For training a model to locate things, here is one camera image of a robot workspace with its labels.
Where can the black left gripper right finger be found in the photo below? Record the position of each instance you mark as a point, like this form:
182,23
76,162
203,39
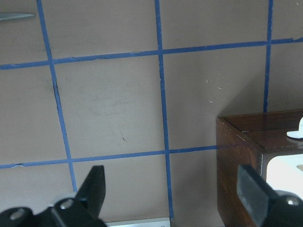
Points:
255,194

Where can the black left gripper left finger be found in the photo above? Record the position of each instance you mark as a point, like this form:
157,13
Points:
92,192

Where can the wooden drawer with white handle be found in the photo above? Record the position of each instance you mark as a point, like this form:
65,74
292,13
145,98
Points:
282,157

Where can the orange-handled scissors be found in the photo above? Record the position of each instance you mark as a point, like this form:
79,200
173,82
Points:
15,16

